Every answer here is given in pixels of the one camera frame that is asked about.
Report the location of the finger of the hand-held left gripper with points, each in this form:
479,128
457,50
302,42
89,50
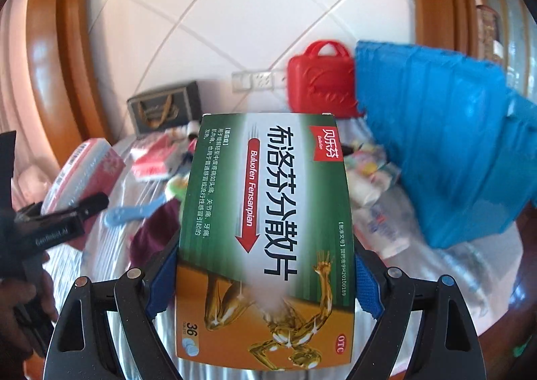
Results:
90,203

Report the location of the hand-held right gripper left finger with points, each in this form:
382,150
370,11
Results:
161,279

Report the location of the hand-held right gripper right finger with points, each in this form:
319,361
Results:
367,279

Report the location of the green and orange medicine box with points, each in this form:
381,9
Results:
260,204

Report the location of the blue plastic crate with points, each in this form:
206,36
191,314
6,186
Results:
440,132

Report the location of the desktop with clear cover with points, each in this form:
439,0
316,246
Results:
105,262

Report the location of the person's left hand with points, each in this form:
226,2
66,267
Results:
19,313

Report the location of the light blue plastic scoop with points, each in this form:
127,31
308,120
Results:
119,214

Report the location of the pink and white box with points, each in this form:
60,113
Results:
84,170

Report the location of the maroon knit beanie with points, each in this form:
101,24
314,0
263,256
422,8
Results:
153,233

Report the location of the white packet with red print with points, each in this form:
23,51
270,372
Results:
384,229

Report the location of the red and white packet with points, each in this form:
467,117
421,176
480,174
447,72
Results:
153,158

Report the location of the green plush toy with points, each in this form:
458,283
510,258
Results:
178,189

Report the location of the bag of colourful sweets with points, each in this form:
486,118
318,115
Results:
373,170

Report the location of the black box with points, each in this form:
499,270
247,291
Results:
168,105

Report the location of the red plastic carry case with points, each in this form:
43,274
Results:
323,82

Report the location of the wooden screen with frosted glass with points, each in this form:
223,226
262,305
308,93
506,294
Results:
516,28

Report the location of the curved wooden frame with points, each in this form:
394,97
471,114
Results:
58,49

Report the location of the white wall socket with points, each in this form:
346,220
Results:
256,80

